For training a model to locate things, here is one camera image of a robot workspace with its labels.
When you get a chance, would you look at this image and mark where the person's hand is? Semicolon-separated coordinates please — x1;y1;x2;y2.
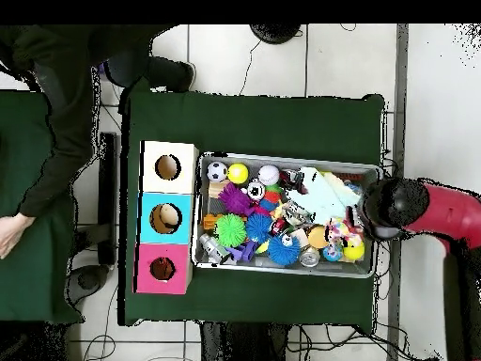
0;212;37;260

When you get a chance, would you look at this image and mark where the blue spiky rubber ball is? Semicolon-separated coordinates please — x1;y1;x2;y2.
267;233;302;267

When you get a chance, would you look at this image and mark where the mint green muslin cloth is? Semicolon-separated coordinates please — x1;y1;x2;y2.
287;165;347;227

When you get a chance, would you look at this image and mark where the multicoloured printed cloth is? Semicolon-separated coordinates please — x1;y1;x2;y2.
324;219;364;250

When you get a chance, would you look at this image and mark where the wooden box with three holes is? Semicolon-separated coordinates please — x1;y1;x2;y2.
132;140;200;295

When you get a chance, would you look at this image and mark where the silver mesh bin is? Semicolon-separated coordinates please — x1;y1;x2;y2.
191;151;384;279

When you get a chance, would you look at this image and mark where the dark green table cloth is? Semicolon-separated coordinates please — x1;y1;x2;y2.
0;89;85;324
117;76;386;326

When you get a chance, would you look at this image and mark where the dark grey round base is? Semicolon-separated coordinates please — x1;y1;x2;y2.
65;264;110;306

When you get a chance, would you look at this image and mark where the black upright panel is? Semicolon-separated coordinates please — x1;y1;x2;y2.
97;131;118;266

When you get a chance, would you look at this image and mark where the person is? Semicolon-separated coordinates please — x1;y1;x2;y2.
0;24;196;219

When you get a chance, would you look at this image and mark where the small soccer ball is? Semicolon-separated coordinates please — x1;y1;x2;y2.
207;161;229;183

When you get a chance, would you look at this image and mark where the green spiky rubber ball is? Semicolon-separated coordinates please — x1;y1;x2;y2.
214;212;248;248

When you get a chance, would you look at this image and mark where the purple spiky rubber ball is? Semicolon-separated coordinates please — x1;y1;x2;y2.
218;182;256;217

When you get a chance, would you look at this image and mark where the yellow tennis ball toy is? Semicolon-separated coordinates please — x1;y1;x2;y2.
226;162;250;185

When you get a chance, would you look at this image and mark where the white baseball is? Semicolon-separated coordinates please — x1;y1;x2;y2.
257;164;281;186

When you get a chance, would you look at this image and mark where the black round stand base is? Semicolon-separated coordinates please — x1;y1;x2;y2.
248;24;303;45

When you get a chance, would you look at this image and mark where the yellow smiley ball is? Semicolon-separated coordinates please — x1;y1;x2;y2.
342;242;366;261

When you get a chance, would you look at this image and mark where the grey metal pole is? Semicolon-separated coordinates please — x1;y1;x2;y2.
385;24;410;361

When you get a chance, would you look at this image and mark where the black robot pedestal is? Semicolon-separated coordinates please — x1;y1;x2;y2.
198;321;292;361

